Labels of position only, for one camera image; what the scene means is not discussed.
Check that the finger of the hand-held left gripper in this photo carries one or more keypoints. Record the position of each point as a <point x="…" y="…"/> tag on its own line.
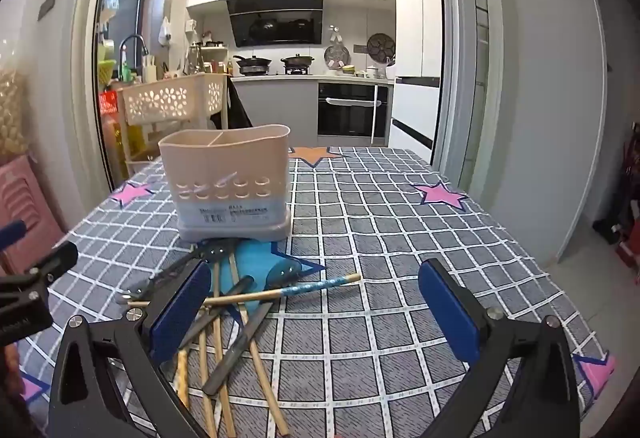
<point x="50" y="265"/>
<point x="12" y="233"/>

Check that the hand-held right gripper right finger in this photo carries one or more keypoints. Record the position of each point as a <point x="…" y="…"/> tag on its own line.
<point x="450" y="313"/>

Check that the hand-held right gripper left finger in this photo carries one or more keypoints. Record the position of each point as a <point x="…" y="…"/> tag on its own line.
<point x="184" y="310"/>

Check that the plain wooden chopstick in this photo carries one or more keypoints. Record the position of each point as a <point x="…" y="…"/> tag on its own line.
<point x="218" y="283"/>
<point x="206" y="383"/>
<point x="261" y="368"/>

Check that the yellow patterned wooden chopstick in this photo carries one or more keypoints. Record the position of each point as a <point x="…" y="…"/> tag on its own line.
<point x="182" y="378"/>

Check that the blue patterned wooden chopstick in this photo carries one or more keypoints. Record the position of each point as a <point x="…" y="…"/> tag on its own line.
<point x="310" y="286"/>

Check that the beige plastic utensil holder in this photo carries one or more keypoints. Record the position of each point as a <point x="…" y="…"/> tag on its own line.
<point x="225" y="158"/>

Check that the pink plastic stool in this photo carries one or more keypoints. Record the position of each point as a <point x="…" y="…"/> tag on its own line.
<point x="25" y="198"/>

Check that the grey checked star tablecloth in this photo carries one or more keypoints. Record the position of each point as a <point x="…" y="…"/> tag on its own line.
<point x="375" y="228"/>

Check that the beige bumpy cover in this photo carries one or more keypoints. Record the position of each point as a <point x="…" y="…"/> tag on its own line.
<point x="11" y="113"/>

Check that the yellow oil bottle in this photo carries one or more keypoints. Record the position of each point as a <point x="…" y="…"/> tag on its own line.
<point x="131" y="140"/>

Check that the red plastic crate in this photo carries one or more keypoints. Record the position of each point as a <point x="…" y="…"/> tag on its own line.
<point x="108" y="103"/>

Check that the green plastic basket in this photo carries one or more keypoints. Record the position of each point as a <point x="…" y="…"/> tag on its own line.
<point x="106" y="70"/>

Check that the cream flower-cutout basket cart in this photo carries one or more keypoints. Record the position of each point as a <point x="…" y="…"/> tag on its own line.
<point x="150" y="103"/>

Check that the black cloth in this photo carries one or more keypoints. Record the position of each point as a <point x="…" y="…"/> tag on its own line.
<point x="237" y="110"/>

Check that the red and black clutter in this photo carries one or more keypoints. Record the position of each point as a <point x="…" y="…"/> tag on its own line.
<point x="627" y="198"/>

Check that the grey kitchen counter cabinet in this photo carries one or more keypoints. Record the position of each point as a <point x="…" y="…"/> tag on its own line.
<point x="275" y="108"/>

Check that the black built-in oven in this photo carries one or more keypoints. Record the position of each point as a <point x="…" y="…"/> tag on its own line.
<point x="350" y="110"/>

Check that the black kitchen faucet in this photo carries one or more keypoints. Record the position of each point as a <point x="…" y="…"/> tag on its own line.
<point x="134" y="38"/>

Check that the white plastic bag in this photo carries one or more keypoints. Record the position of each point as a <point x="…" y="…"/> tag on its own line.
<point x="164" y="34"/>

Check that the black wok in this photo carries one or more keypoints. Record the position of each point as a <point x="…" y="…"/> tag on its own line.
<point x="252" y="64"/>

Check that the white refrigerator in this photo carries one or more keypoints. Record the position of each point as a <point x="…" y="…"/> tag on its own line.
<point x="412" y="43"/>

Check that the black cooking pot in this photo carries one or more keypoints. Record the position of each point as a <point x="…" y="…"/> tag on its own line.
<point x="297" y="62"/>

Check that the round dark hanging pan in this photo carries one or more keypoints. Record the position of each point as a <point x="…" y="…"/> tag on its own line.
<point x="381" y="47"/>

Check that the round metal steamer rack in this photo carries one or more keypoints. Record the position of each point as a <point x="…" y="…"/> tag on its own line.
<point x="336" y="55"/>

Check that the black range hood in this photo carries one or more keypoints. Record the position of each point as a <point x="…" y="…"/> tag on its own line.
<point x="275" y="25"/>

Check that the dark wall switch panel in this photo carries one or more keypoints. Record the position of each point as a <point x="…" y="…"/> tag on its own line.
<point x="47" y="3"/>

